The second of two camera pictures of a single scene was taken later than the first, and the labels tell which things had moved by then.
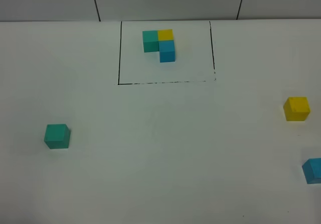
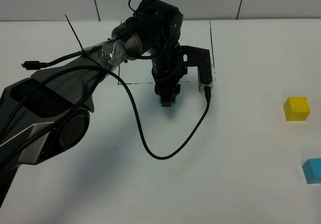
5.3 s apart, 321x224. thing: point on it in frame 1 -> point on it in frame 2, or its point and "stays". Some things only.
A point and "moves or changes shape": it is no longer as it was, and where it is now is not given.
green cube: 57,136 moves or changes shape
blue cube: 312,171 stays
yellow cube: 296,108 stays
